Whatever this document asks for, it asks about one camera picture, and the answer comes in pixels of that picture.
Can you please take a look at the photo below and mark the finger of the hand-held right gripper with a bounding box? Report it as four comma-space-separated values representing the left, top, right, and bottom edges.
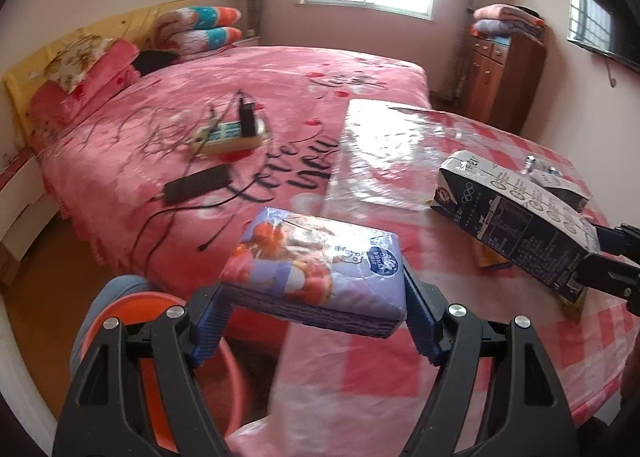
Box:
567, 254, 640, 315
587, 222, 640, 259

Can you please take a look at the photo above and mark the yellow bed headboard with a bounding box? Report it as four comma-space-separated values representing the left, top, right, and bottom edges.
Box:
2, 0, 196, 148

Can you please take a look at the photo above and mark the wall television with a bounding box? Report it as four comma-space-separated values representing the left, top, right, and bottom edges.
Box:
566, 0, 640, 73

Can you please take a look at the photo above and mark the pink folded quilt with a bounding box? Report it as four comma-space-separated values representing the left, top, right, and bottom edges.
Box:
30, 40, 141, 123

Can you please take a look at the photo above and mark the colourful striped pillow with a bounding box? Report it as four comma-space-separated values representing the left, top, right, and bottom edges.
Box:
155, 4, 243, 38
167, 27, 243, 61

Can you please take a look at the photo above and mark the thin tangled cable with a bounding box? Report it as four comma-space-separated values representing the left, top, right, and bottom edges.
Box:
120, 91, 246, 163

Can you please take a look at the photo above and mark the pink folded blanket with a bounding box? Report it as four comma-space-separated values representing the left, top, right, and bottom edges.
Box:
470, 4, 548, 43

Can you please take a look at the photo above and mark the pink printed bed blanket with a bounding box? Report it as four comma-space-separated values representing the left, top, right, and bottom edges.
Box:
30, 44, 431, 288

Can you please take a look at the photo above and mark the black and white milk carton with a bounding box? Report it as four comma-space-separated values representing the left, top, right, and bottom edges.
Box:
430, 150, 601, 303

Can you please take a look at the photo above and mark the orange plastic bucket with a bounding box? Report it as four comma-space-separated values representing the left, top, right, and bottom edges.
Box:
70, 274, 288, 457

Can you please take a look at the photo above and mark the white bed frame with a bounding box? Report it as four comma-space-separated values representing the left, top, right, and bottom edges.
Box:
0, 152, 51, 258

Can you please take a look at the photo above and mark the black cable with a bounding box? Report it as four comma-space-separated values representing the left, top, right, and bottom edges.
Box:
132, 197, 183, 288

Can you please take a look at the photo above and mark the black garment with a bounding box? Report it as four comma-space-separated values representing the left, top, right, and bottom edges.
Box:
132, 51, 181, 77

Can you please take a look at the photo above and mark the purple tissue pack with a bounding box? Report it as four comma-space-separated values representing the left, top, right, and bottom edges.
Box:
219, 207, 407, 339

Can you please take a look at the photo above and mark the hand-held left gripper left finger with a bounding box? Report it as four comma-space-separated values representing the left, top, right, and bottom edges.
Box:
52, 282, 238, 457

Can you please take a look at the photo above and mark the brown wooden cabinet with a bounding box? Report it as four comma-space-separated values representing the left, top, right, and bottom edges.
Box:
465, 32, 548, 133

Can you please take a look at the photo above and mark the floral pillow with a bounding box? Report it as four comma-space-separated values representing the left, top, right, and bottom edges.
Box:
47, 34, 118, 93

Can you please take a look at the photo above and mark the black power bank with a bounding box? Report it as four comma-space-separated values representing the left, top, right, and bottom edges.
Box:
164, 164, 232, 204

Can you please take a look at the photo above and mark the white power strip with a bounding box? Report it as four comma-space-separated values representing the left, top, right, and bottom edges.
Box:
195, 118, 268, 155

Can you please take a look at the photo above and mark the black charger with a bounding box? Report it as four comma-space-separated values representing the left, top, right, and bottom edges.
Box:
237, 96, 258, 137

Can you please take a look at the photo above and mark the clear plastic sheet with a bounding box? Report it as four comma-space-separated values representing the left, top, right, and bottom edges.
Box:
322, 98, 551, 213

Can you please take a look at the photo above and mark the pink checkered tablecloth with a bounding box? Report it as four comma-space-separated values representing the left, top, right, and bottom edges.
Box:
227, 110, 640, 457

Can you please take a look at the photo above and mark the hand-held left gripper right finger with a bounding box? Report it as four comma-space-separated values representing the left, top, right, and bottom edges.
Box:
398, 257, 576, 457

